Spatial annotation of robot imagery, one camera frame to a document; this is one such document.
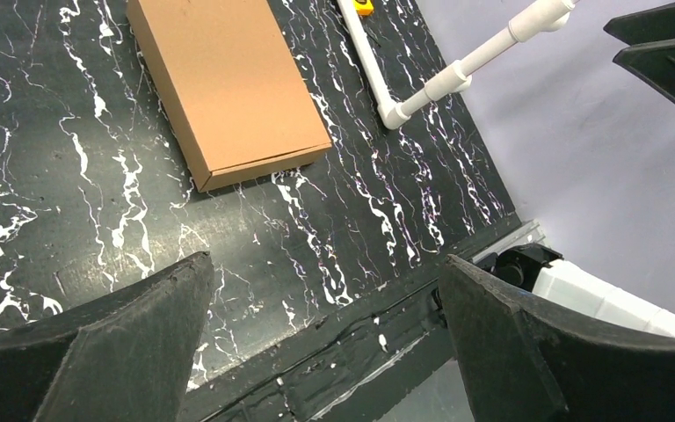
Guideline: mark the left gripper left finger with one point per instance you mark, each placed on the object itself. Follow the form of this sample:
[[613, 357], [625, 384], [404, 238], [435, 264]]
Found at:
[[126, 356]]

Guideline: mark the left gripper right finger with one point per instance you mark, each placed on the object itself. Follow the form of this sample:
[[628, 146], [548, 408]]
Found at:
[[524, 358]]

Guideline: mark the brown cardboard box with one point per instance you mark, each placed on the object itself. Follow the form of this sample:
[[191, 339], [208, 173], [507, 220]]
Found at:
[[230, 87]]

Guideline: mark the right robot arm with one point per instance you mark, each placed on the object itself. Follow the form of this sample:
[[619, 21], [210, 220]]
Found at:
[[590, 151]]

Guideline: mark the orange tape measure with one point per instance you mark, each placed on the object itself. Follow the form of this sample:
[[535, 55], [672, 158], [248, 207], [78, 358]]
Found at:
[[364, 8]]

